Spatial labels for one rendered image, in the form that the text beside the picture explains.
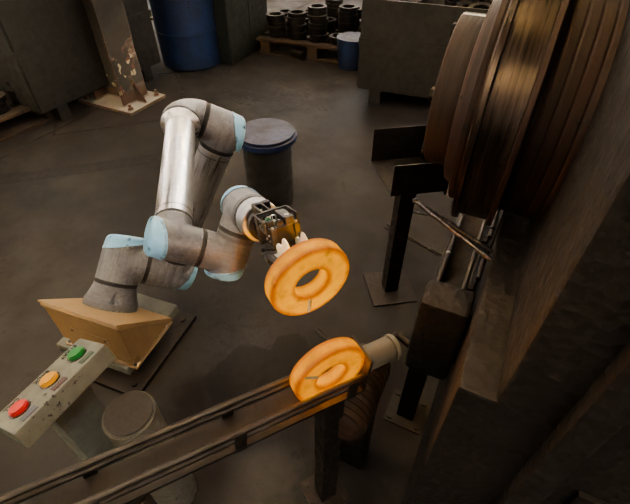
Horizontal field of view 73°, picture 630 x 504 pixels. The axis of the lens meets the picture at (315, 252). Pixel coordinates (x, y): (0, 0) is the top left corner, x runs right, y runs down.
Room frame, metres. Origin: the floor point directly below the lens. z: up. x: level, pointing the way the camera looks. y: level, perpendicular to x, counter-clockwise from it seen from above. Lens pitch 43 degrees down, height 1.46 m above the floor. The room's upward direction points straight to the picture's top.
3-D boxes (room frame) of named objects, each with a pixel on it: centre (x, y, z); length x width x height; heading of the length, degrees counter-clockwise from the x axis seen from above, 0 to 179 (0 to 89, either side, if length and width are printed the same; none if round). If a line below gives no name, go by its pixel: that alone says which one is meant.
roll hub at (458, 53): (0.84, -0.28, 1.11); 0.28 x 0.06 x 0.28; 154
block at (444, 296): (0.58, -0.28, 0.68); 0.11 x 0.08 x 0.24; 64
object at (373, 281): (1.36, -0.34, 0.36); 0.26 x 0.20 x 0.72; 9
